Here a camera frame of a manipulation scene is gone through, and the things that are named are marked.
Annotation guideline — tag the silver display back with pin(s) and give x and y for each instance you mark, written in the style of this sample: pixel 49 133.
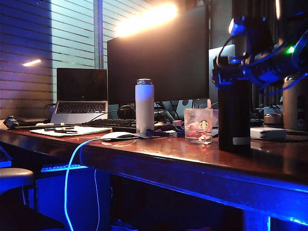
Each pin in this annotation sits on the silver display back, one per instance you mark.
pixel 223 49

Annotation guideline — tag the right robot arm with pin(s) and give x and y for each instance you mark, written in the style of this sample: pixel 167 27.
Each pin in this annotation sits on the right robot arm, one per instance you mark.
pixel 261 24

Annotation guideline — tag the black computer mouse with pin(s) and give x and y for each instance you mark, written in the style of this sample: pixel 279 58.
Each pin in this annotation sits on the black computer mouse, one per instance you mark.
pixel 160 125

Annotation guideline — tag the champagne gold thermos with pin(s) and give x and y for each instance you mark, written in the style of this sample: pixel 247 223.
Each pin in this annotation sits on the champagne gold thermos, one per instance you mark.
pixel 293 108

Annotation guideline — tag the silver laptop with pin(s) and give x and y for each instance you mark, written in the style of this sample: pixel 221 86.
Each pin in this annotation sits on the silver laptop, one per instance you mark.
pixel 81 84

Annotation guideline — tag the gold thermos lid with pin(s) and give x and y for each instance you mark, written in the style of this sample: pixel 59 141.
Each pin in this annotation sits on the gold thermos lid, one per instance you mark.
pixel 273 119

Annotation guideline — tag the white flat mouse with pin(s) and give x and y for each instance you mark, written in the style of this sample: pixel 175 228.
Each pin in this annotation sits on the white flat mouse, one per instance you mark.
pixel 118 135

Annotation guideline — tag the dark handheld device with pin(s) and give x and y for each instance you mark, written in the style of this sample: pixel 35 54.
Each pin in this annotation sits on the dark handheld device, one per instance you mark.
pixel 10 122

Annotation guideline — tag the black pen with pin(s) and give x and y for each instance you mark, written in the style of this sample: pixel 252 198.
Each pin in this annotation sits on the black pen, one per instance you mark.
pixel 65 132
pixel 59 129

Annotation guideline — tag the silver monitor stand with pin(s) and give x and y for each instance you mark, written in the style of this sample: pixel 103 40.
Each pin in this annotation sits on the silver monitor stand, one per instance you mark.
pixel 183 110

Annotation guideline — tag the black keyboard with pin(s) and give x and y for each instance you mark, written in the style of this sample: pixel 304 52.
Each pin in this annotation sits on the black keyboard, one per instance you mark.
pixel 110 123

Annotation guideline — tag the backlit keyboard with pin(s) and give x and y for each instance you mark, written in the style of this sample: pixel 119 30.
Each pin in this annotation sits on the backlit keyboard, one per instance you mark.
pixel 63 167

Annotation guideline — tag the white power adapter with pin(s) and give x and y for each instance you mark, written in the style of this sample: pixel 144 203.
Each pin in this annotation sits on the white power adapter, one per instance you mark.
pixel 267 133

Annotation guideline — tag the black headphones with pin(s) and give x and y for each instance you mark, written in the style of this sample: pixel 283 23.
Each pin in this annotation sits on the black headphones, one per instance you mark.
pixel 126 111

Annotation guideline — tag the round stool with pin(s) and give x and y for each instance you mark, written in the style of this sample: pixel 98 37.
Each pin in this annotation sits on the round stool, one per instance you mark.
pixel 14 176

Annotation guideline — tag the printed booklet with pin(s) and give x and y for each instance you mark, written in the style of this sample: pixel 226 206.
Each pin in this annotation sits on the printed booklet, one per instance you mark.
pixel 215 133

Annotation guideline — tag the glass cup with logo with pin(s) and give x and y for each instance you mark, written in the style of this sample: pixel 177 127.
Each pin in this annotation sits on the glass cup with logo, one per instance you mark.
pixel 198 127

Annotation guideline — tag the white thermos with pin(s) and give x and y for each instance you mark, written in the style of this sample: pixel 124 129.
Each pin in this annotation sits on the white thermos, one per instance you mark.
pixel 144 108

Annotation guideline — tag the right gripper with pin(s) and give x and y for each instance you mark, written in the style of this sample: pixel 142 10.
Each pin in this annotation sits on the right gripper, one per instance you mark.
pixel 269 69

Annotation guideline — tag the metal window post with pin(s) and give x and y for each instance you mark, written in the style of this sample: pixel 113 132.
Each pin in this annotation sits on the metal window post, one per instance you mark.
pixel 98 33

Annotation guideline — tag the white notepad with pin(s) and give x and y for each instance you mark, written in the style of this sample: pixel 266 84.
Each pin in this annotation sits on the white notepad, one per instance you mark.
pixel 89 130

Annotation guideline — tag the black thermos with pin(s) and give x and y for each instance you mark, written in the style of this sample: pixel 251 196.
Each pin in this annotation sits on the black thermos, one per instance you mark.
pixel 233 115

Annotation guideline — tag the small pink box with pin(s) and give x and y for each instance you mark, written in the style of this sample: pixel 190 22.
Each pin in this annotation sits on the small pink box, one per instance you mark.
pixel 177 123

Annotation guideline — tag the large black monitor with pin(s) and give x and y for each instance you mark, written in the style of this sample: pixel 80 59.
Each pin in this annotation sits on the large black monitor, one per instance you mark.
pixel 157 67

